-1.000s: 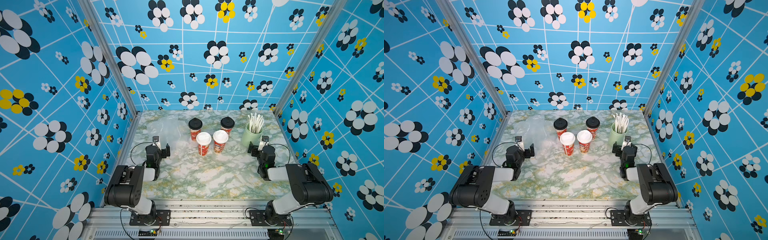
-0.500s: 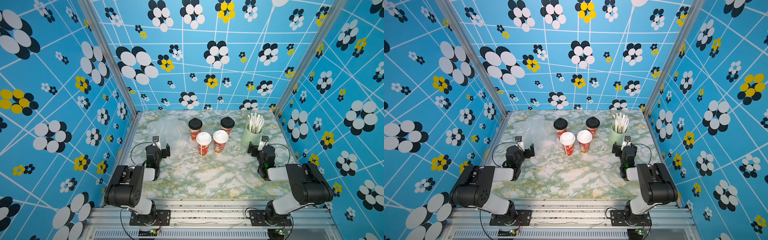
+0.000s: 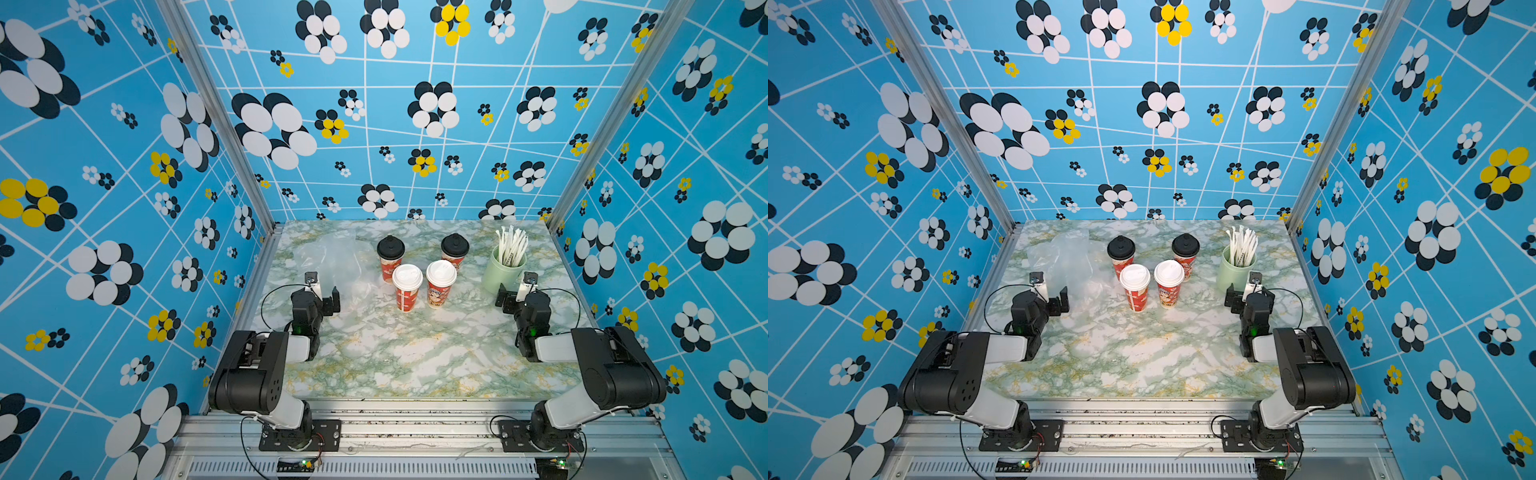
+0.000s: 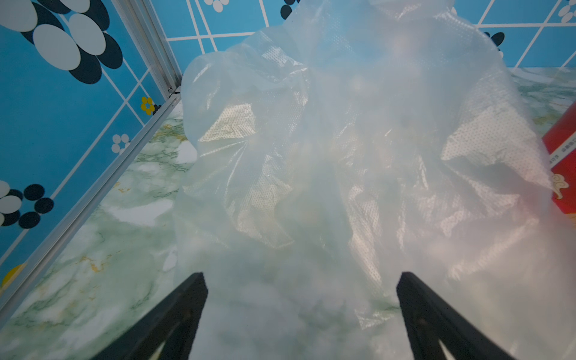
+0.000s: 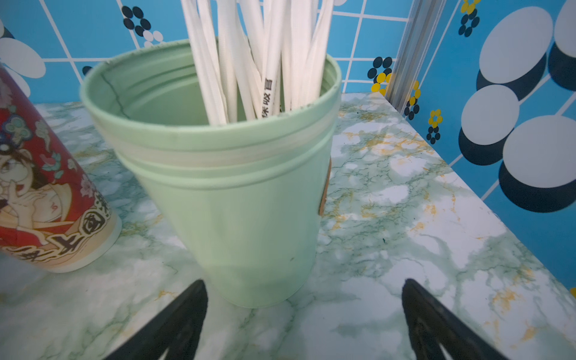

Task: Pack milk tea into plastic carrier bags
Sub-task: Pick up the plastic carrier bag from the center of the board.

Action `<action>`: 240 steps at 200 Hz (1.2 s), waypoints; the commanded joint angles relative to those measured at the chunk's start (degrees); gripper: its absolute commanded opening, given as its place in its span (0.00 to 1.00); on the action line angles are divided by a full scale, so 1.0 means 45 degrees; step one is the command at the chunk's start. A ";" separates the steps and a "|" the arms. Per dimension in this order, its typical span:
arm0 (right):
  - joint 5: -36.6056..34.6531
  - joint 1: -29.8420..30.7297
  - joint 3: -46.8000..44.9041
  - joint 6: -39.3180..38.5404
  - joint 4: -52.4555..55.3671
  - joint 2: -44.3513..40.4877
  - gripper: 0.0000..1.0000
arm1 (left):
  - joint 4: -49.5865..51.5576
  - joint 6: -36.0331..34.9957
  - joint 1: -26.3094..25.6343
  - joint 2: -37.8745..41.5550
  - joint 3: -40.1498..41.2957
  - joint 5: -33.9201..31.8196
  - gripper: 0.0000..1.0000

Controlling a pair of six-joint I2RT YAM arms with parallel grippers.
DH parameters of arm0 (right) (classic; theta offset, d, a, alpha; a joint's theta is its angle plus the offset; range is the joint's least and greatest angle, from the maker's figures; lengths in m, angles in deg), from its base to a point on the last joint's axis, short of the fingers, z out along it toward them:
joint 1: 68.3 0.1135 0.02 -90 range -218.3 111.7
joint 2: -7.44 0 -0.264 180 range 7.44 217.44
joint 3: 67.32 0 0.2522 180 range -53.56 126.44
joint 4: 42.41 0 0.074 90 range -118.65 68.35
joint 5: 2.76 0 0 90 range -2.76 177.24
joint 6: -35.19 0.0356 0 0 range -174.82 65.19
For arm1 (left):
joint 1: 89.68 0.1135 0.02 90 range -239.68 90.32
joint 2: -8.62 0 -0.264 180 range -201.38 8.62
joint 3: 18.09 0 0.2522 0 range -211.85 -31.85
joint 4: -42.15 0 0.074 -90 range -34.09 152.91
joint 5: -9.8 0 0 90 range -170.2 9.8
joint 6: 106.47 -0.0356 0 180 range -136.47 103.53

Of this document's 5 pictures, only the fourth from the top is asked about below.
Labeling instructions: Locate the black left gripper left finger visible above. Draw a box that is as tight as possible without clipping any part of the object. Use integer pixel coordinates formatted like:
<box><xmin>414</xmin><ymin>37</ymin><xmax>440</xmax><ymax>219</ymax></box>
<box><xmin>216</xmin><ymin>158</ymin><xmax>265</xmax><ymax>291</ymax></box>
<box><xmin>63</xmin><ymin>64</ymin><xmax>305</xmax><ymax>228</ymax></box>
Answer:
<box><xmin>94</xmin><ymin>272</ymin><xmax>209</xmax><ymax>359</ymax></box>

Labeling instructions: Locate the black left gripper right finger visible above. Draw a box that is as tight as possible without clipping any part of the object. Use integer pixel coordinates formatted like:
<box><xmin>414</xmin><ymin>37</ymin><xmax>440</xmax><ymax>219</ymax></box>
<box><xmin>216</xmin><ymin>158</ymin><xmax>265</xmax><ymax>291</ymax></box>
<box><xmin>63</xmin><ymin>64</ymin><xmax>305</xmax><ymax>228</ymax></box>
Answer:
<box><xmin>396</xmin><ymin>272</ymin><xmax>511</xmax><ymax>359</ymax></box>

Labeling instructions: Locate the translucent plastic carrier bag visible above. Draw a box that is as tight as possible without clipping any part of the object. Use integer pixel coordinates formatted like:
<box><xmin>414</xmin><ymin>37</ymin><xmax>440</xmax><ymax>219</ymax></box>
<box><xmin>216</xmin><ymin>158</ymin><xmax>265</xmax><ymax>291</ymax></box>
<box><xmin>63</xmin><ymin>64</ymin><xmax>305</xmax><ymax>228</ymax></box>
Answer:
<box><xmin>174</xmin><ymin>1</ymin><xmax>575</xmax><ymax>359</ymax></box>

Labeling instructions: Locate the red cup white lid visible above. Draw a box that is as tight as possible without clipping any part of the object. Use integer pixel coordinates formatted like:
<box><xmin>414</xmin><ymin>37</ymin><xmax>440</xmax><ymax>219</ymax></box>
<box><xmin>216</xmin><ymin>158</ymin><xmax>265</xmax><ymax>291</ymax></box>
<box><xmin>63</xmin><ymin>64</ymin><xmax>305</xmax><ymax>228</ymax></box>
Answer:
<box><xmin>543</xmin><ymin>103</ymin><xmax>576</xmax><ymax>221</ymax></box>

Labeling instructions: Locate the aluminium left corner post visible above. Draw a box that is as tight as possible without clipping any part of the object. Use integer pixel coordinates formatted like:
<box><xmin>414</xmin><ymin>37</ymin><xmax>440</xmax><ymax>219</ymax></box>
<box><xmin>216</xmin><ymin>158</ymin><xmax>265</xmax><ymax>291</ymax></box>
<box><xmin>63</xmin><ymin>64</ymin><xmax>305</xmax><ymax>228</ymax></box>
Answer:
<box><xmin>112</xmin><ymin>0</ymin><xmax>182</xmax><ymax>99</ymax></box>

